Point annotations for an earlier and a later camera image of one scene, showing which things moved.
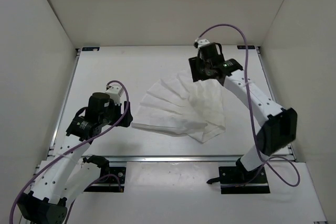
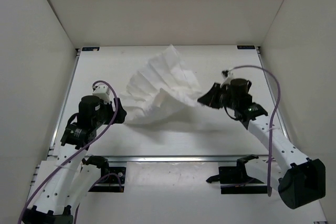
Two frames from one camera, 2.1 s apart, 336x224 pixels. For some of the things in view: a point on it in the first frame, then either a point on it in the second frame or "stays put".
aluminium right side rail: x=290 y=147 stays put
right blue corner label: x=244 y=47 stays put
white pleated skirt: x=179 y=105 -> x=161 y=91
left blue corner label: x=90 y=49 stays put
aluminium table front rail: x=168 y=158 stays put
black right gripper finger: x=197 y=75 -> x=213 y=98
